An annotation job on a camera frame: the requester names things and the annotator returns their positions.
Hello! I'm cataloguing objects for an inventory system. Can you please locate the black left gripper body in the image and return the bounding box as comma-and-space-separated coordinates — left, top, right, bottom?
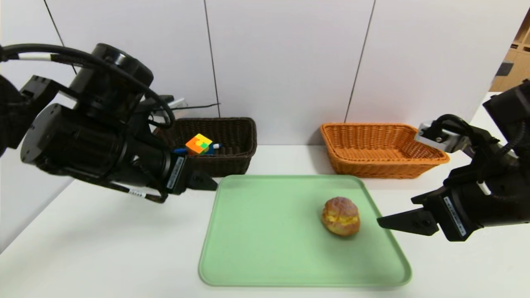
142, 144, 190, 195

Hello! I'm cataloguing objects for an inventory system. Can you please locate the white marker with blue cap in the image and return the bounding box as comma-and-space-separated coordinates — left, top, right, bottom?
173, 143, 223, 156

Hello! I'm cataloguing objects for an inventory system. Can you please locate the colourful puzzle cube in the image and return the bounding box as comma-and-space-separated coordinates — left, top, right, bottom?
185, 133, 213, 156

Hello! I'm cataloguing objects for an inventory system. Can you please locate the cream puff pastry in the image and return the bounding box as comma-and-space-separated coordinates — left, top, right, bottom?
321, 196, 361, 237

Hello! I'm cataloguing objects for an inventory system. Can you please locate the dark brown wicker basket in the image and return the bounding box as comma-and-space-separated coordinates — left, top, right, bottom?
153, 117, 258, 178

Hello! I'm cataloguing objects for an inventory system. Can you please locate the orange wicker basket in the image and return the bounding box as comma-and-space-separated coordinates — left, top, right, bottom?
319, 122, 451, 179

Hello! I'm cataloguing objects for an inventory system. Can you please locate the light green plastic tray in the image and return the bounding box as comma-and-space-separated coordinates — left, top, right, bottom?
198, 174, 413, 288

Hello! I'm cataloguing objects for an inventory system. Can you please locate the white side table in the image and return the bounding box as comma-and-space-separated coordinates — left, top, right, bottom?
470, 92, 497, 125

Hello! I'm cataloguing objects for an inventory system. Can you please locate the wooden shelf unit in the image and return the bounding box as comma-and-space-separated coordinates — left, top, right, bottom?
489, 8, 530, 92

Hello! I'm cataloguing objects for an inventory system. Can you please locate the thin black labelled cable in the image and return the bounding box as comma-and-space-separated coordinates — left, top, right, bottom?
104, 180, 168, 204

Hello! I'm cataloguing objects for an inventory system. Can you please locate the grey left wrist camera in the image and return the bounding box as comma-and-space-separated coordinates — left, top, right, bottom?
159, 95, 189, 112

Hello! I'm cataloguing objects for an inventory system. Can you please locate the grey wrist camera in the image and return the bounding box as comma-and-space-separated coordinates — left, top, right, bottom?
415, 121, 468, 154
159, 95, 189, 112

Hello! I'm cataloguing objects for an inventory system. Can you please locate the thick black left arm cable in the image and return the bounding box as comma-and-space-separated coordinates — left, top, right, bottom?
0, 43, 176, 130

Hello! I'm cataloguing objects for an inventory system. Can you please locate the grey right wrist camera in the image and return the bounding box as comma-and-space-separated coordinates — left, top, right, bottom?
415, 121, 468, 154

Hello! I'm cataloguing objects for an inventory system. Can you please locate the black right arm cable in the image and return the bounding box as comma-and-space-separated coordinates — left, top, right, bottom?
433, 114, 501, 158

